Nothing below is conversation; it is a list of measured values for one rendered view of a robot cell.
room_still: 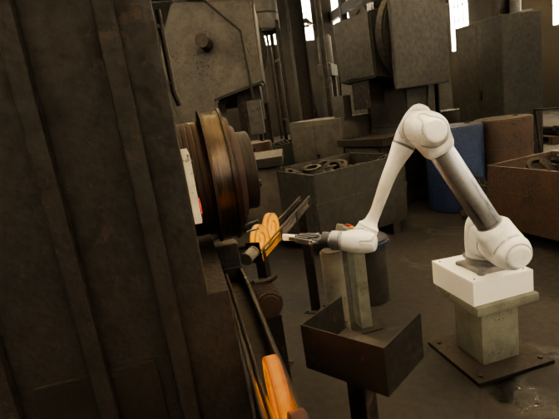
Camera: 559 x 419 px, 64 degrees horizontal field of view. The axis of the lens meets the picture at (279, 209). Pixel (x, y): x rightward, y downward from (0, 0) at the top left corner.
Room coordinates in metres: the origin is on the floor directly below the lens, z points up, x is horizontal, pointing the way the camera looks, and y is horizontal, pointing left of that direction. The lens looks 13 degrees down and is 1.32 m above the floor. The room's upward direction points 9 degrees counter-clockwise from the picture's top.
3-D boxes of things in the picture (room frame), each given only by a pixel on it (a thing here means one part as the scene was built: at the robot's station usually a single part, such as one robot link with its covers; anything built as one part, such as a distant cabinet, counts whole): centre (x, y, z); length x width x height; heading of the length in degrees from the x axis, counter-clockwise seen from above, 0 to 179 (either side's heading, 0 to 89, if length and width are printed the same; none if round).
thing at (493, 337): (1.94, -0.91, 0.15); 0.40 x 0.40 x 0.31; 12
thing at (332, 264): (2.33, -0.24, 0.26); 0.12 x 0.12 x 0.52
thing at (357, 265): (2.40, -0.39, 0.31); 0.24 x 0.16 x 0.62; 11
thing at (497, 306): (1.94, -0.91, 0.33); 0.32 x 0.32 x 0.04; 12
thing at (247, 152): (1.61, 0.10, 1.11); 0.28 x 0.06 x 0.28; 11
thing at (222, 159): (1.59, 0.19, 1.11); 0.47 x 0.06 x 0.47; 11
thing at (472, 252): (1.93, -0.91, 0.63); 0.18 x 0.16 x 0.22; 179
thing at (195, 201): (1.23, 0.23, 1.15); 0.26 x 0.02 x 0.18; 11
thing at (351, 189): (4.24, -0.59, 0.39); 1.03 x 0.83 x 0.77; 116
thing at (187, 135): (1.57, 0.27, 1.11); 0.47 x 0.10 x 0.47; 11
